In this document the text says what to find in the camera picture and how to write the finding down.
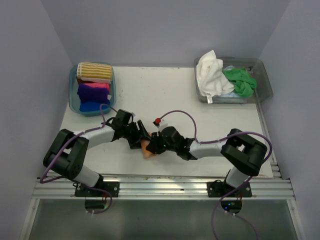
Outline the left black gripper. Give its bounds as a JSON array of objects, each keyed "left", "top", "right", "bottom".
[{"left": 122, "top": 119, "right": 152, "bottom": 149}]

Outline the orange patterned towel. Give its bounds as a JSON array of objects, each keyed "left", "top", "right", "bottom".
[{"left": 140, "top": 137, "right": 156, "bottom": 159}]

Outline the purple towel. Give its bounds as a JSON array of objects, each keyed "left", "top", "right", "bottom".
[{"left": 77, "top": 84, "right": 109, "bottom": 104}]

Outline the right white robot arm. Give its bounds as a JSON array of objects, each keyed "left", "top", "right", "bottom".
[{"left": 146, "top": 126, "right": 268, "bottom": 197}]

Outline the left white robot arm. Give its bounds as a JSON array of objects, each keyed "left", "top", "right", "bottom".
[{"left": 39, "top": 109, "right": 151, "bottom": 197}]

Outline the pink rolled towel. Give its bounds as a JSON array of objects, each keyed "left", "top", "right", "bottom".
[{"left": 85, "top": 82, "right": 110, "bottom": 91}]

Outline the blue rolled towel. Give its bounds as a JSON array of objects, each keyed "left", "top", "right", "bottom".
[{"left": 79, "top": 101, "right": 110, "bottom": 112}]

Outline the white towel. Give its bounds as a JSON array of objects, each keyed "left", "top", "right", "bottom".
[{"left": 196, "top": 50, "right": 235, "bottom": 104}]

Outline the yellow striped rolled towel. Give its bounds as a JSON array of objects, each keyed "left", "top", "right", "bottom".
[{"left": 76, "top": 62, "right": 114, "bottom": 84}]

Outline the blue-green plastic bin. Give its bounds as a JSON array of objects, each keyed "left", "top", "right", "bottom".
[{"left": 68, "top": 65, "right": 117, "bottom": 117}]

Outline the green towel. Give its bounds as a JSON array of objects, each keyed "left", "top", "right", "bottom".
[{"left": 222, "top": 68, "right": 257, "bottom": 98}]

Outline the clear grey plastic bin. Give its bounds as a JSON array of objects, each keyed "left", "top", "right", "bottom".
[{"left": 194, "top": 56, "right": 274, "bottom": 104}]

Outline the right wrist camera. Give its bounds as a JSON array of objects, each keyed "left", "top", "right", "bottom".
[{"left": 153, "top": 118, "right": 168, "bottom": 132}]

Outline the aluminium mounting rail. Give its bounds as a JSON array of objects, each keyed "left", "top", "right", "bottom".
[{"left": 32, "top": 163, "right": 295, "bottom": 200}]

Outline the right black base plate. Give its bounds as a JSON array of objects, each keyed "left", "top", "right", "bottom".
[{"left": 206, "top": 180, "right": 253, "bottom": 198}]

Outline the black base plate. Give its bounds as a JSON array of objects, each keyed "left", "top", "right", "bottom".
[
  {"left": 72, "top": 180, "right": 120, "bottom": 198},
  {"left": 206, "top": 180, "right": 253, "bottom": 198}
]

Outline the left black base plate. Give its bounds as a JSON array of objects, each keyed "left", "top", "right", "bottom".
[{"left": 72, "top": 180, "right": 120, "bottom": 198}]

